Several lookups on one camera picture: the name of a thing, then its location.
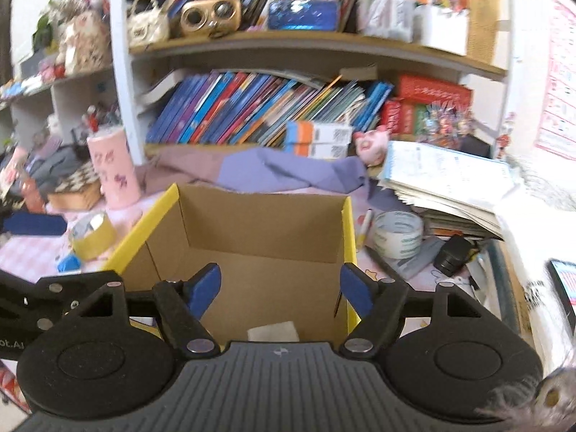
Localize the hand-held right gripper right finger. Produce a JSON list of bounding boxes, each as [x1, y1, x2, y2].
[[337, 262, 498, 361]]

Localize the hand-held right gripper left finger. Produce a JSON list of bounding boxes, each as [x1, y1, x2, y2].
[[67, 263, 223, 361]]

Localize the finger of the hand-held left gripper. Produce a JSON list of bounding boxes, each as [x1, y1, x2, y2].
[[0, 270, 123, 332]]

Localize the small blue plastic toy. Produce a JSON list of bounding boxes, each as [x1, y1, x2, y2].
[[56, 253, 82, 273]]

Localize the yellow tape roll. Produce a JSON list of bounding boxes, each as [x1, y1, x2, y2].
[[67, 211, 118, 262]]

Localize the white charger plug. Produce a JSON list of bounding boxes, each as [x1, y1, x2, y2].
[[247, 321, 301, 343]]

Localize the yellow-edged cardboard box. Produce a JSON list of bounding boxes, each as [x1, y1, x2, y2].
[[103, 183, 361, 343]]

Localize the white marker pen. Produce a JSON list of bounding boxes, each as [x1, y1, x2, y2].
[[355, 209, 374, 253]]

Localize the clear tape roll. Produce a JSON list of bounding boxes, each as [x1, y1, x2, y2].
[[373, 210, 424, 260]]

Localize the dark blue flat case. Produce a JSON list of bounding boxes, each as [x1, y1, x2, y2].
[[0, 212, 68, 237]]

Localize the black power adapter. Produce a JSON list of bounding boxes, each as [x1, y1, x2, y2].
[[433, 234, 473, 277]]

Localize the wooden chessboard box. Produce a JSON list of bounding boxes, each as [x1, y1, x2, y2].
[[46, 161, 103, 211]]

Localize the grey jacket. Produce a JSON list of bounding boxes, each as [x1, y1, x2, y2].
[[24, 144, 93, 190]]

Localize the purple cloth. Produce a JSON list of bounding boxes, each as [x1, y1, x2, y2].
[[143, 144, 406, 217]]

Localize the stack of paper workbooks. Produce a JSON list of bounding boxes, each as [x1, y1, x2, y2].
[[377, 140, 518, 240]]

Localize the pink cylindrical pen holder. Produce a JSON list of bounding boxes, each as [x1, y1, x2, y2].
[[86, 126, 142, 210]]

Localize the pink pig plush toy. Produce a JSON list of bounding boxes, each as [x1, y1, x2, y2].
[[352, 128, 391, 167]]

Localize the orange and white carton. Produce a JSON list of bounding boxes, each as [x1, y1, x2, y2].
[[284, 143, 351, 159], [285, 121, 354, 145]]

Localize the white plastic bag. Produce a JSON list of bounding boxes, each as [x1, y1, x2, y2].
[[492, 175, 576, 379]]

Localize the row of colourful books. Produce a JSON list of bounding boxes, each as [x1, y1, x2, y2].
[[146, 69, 396, 147]]

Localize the colourful candy bag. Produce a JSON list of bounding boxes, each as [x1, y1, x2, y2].
[[414, 103, 475, 138]]

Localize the white cubby shelf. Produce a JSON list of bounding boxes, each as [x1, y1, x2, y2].
[[0, 65, 118, 147]]

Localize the black-framed screen device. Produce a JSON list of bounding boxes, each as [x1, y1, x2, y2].
[[546, 258, 576, 320]]

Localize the grey fur pompom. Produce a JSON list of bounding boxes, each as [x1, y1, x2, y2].
[[474, 364, 576, 430]]

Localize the red boxed book set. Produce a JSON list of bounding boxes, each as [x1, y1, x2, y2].
[[380, 74, 474, 135]]

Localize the dried flower bouquet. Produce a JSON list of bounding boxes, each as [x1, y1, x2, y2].
[[33, 0, 112, 75]]

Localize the gold retro speaker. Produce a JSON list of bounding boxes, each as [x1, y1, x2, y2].
[[180, 0, 243, 39]]

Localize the white stationery organiser boxes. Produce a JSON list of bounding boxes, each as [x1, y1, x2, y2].
[[360, 0, 471, 57]]

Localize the shiny blue pouch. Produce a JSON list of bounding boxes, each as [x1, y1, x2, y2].
[[267, 0, 340, 31]]

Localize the white pearl-handle handbag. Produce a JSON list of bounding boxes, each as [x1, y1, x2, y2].
[[126, 0, 171, 48]]

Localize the pink wall poster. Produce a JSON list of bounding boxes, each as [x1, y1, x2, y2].
[[535, 0, 576, 160]]

